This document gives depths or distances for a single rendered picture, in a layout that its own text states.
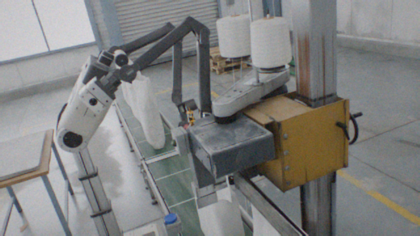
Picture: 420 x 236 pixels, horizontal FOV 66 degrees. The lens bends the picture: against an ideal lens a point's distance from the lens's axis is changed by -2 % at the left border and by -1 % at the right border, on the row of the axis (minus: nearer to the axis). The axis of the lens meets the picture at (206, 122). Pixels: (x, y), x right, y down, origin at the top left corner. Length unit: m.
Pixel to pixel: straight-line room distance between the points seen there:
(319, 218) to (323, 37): 0.84
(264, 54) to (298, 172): 0.50
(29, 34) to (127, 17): 2.27
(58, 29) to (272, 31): 7.74
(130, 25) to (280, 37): 7.68
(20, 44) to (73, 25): 1.25
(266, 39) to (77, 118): 1.01
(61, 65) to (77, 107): 7.10
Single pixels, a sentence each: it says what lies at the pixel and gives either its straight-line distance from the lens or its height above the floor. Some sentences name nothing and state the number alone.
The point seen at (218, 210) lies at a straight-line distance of 1.72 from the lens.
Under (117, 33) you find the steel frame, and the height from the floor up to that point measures 1.04.
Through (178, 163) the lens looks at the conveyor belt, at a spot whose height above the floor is 0.38.
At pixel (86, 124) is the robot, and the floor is 1.28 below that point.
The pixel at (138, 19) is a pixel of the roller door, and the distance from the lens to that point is 8.74.
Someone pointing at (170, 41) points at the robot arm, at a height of 1.62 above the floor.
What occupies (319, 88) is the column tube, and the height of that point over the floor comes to 1.39.
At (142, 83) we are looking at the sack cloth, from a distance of 3.09.
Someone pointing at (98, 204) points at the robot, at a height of 0.74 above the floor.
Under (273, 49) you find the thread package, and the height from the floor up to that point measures 1.59.
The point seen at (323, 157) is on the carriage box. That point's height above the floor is 1.12.
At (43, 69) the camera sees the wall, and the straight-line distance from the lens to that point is 8.80.
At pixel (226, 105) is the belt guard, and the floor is 1.41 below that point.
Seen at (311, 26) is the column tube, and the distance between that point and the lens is 1.28.
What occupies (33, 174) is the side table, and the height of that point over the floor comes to 0.75.
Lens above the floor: 1.84
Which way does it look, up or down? 23 degrees down
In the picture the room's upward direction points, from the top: 10 degrees counter-clockwise
